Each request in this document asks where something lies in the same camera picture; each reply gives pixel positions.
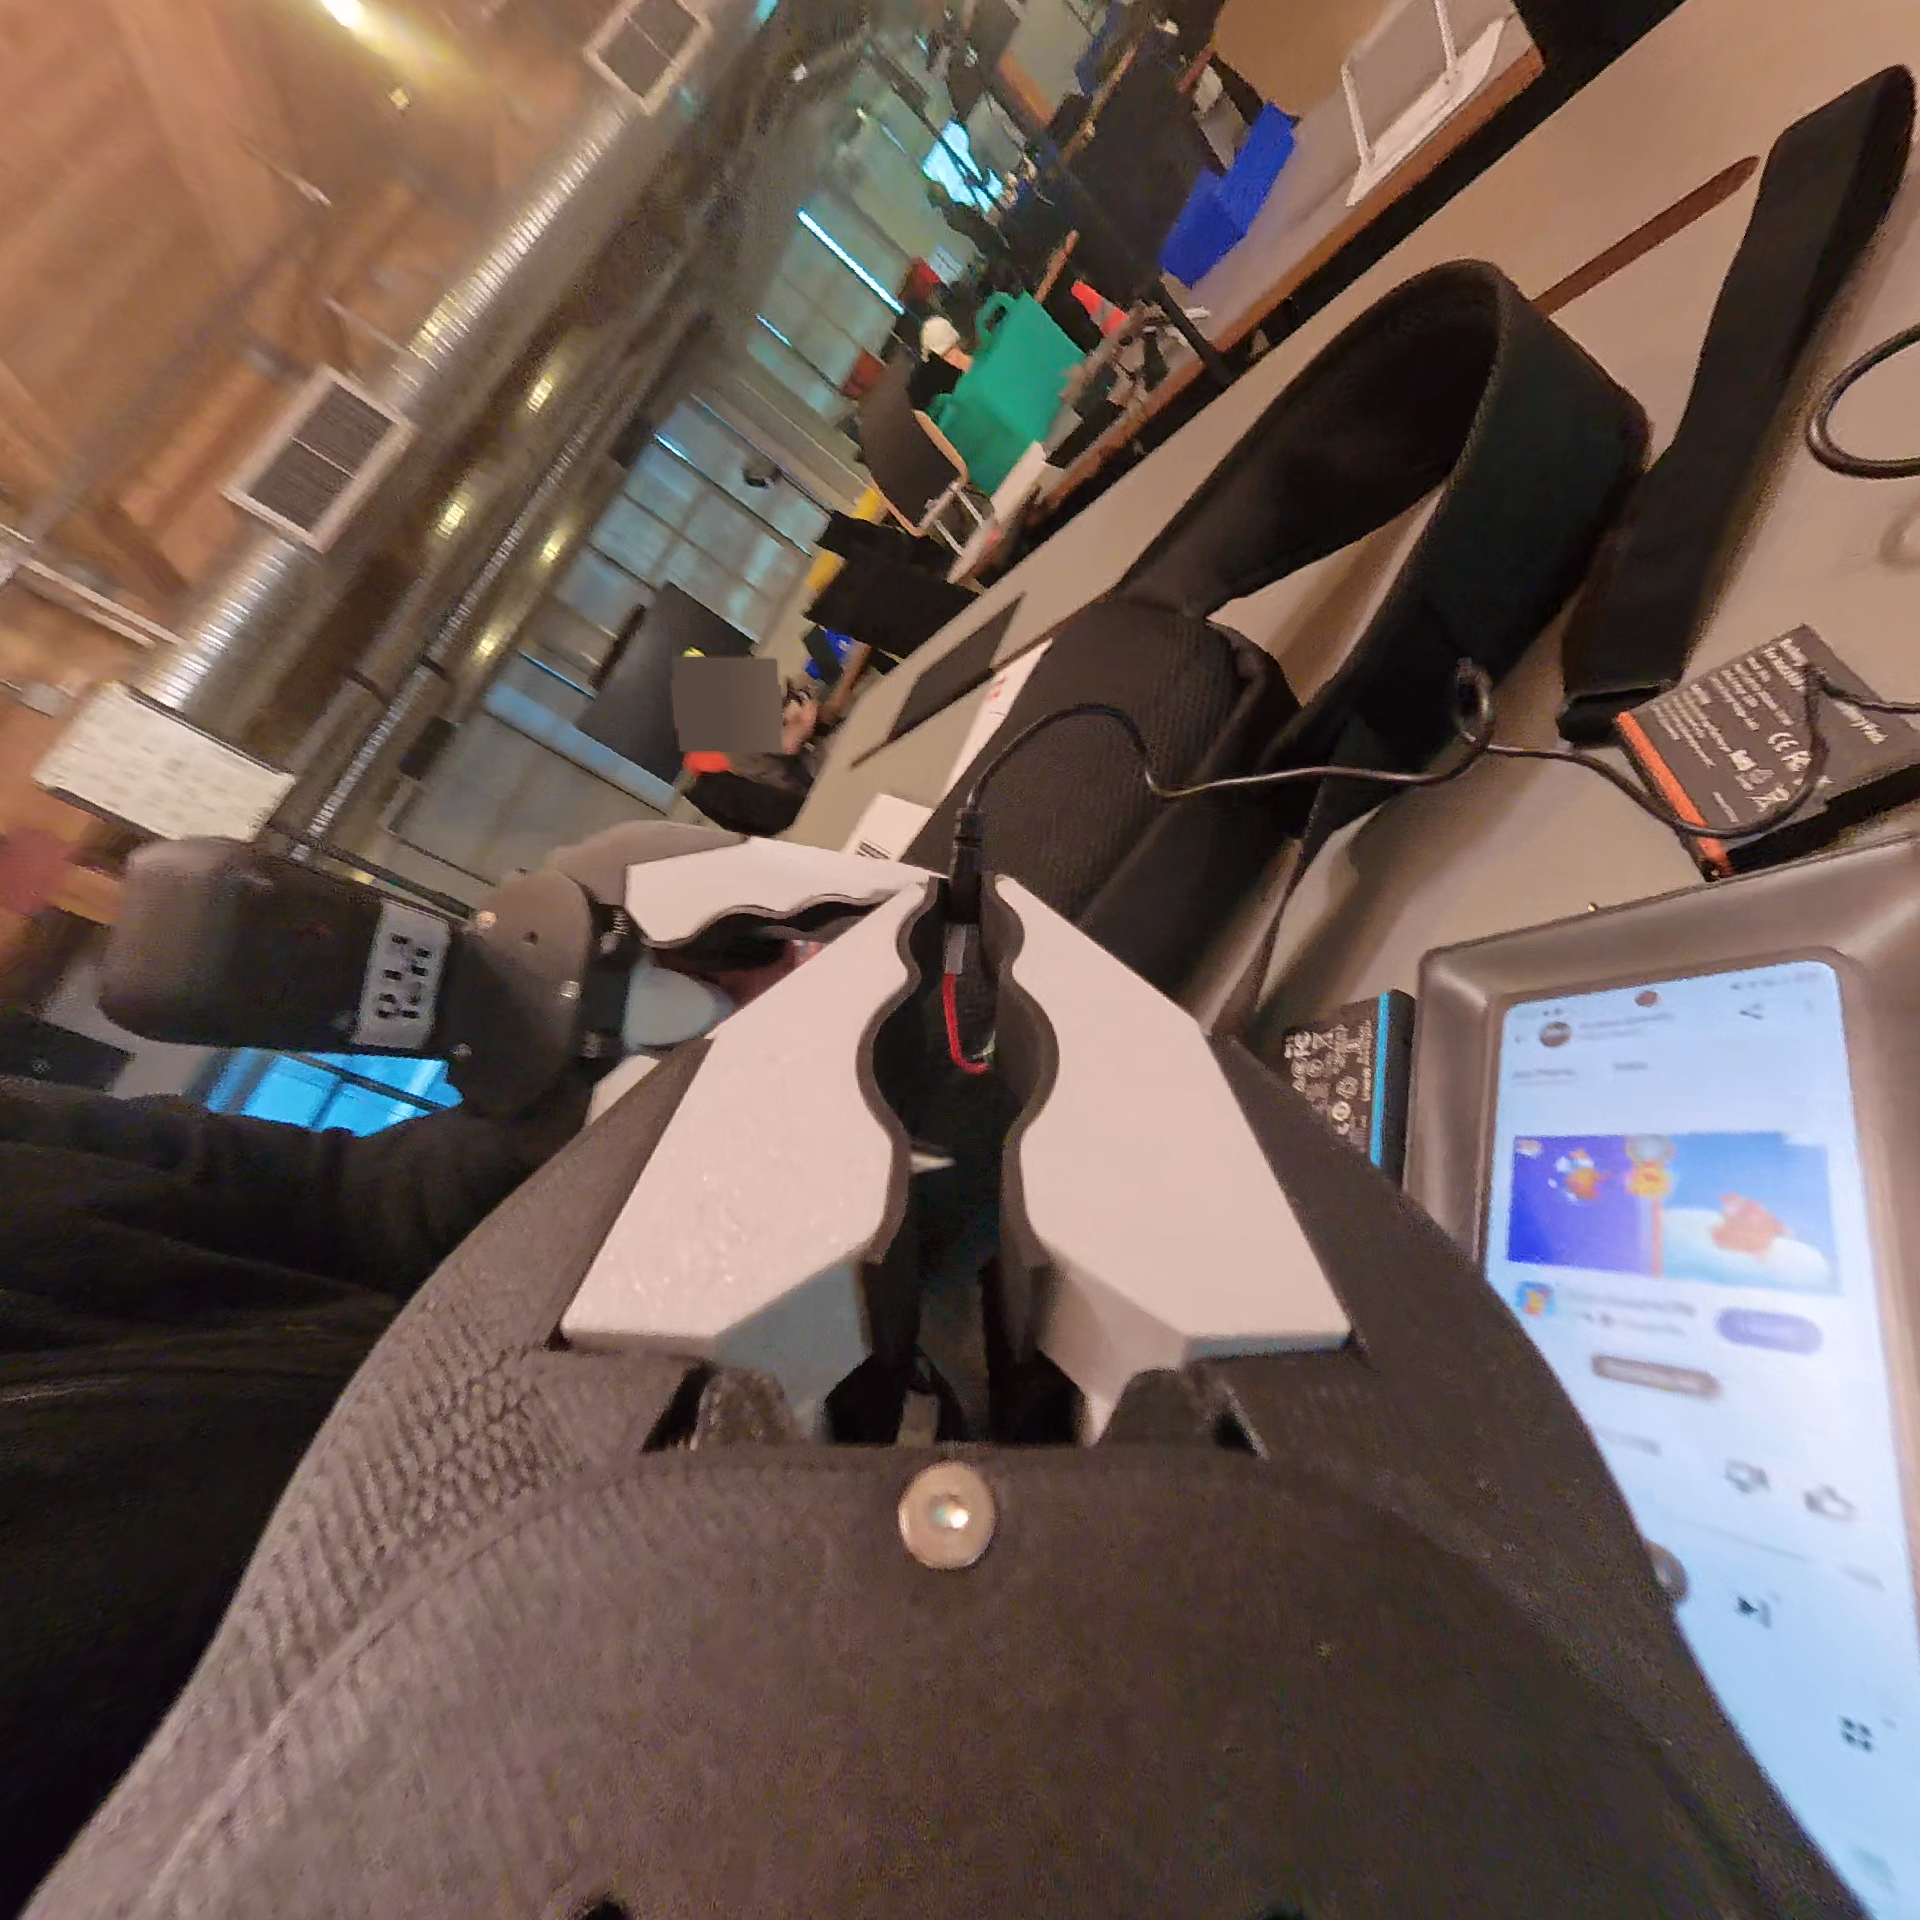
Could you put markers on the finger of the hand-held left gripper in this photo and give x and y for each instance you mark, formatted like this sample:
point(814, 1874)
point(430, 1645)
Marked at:
point(750, 877)
point(667, 1003)

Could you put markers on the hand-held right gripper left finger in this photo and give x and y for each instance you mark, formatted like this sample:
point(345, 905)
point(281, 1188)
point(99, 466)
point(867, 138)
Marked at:
point(750, 1185)

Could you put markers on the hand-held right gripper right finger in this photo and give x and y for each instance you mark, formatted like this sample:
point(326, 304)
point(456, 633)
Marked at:
point(1155, 1185)

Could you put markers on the person's left forearm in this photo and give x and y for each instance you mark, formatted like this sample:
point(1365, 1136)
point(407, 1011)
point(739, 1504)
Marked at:
point(225, 1185)

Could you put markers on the black battery with blue edge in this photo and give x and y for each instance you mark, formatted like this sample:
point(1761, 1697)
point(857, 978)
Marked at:
point(1336, 1079)

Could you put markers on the black backpack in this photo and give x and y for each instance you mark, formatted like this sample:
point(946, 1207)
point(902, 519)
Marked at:
point(1142, 721)

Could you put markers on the black wooden chair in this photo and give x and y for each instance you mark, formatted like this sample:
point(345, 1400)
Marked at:
point(909, 450)

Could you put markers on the white air vent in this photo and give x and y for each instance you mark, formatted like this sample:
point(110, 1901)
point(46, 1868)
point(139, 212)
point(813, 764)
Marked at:
point(317, 458)
point(645, 43)

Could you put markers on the smartphone in grey case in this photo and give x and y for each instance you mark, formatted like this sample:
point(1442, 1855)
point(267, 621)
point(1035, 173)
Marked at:
point(1651, 1349)

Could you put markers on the green fabric bag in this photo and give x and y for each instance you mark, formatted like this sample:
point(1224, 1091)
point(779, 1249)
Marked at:
point(1021, 389)

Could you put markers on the orange traffic cone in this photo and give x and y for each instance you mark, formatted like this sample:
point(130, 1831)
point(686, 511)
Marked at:
point(1096, 312)

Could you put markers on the blue plastic bin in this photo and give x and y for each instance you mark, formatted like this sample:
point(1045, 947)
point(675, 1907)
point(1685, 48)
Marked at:
point(1224, 210)

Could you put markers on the white document stand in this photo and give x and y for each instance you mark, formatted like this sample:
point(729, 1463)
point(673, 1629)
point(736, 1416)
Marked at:
point(1411, 136)

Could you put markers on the white wall sign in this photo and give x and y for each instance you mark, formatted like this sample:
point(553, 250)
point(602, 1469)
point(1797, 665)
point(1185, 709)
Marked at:
point(149, 764)

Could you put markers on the silver air duct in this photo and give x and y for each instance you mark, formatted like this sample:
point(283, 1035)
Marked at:
point(450, 375)

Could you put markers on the black orange camera battery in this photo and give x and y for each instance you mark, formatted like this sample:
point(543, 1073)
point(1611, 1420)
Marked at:
point(1757, 733)

